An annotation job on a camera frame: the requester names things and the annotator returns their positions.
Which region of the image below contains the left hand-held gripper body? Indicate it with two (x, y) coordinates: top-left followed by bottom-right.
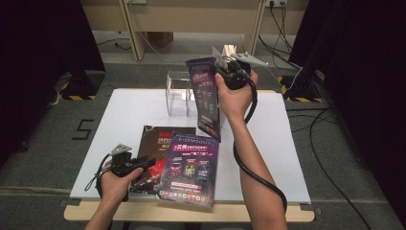
(109, 143), (144, 177)

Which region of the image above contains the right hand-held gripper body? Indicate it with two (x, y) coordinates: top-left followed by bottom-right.
(215, 52), (270, 91)

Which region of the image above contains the dark glossy magazine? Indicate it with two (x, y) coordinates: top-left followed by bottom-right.
(129, 125), (197, 196)

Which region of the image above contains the purple and brown cover book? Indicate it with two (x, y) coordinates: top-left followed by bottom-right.
(156, 131), (220, 211)
(185, 57), (222, 144)

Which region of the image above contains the clear acrylic book rack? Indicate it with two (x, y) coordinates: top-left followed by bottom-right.
(165, 70), (224, 119)

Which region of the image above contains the person's right hand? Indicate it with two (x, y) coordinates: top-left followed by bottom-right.
(214, 69), (259, 125)

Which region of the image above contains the person's left hand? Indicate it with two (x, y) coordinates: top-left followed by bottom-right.
(100, 167), (146, 204)

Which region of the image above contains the light wooden table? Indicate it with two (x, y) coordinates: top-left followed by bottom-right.
(63, 88), (316, 223)

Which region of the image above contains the white table cover board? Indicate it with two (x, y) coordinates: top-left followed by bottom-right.
(69, 88), (312, 205)

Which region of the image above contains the beige wooden desk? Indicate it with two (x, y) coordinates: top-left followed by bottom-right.
(79, 0), (310, 64)

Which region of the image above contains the grey tape piece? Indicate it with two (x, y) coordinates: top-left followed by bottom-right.
(58, 197), (81, 208)
(300, 203), (324, 216)

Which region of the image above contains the stand base with hazard tape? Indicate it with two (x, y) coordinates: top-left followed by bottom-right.
(58, 69), (107, 102)
(277, 68), (327, 104)

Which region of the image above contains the black curtain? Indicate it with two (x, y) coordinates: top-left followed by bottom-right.
(287, 0), (406, 224)
(0, 0), (107, 169)

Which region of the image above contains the black power cable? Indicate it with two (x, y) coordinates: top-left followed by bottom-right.
(269, 3), (293, 54)
(281, 2), (294, 55)

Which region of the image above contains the white floor cable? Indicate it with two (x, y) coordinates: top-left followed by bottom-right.
(138, 31), (304, 94)

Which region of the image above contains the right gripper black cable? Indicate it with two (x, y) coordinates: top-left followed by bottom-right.
(232, 78), (289, 214)

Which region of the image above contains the long black floor cable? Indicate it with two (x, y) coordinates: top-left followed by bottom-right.
(308, 107), (372, 230)

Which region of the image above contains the thin black floor cable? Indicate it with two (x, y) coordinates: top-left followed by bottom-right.
(96, 37), (132, 52)

